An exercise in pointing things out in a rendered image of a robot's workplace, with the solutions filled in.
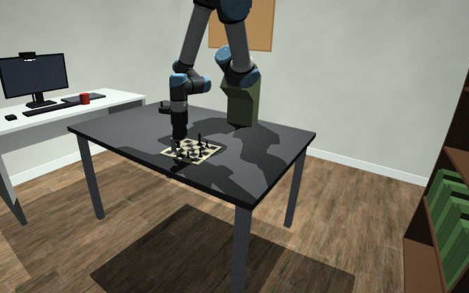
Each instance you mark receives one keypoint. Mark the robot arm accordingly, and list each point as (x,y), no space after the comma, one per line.
(235,60)

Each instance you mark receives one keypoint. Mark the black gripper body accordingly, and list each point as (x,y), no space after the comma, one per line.
(179,118)

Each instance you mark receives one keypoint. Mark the cream and black chessboard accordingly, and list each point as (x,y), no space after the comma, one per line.
(194,159)

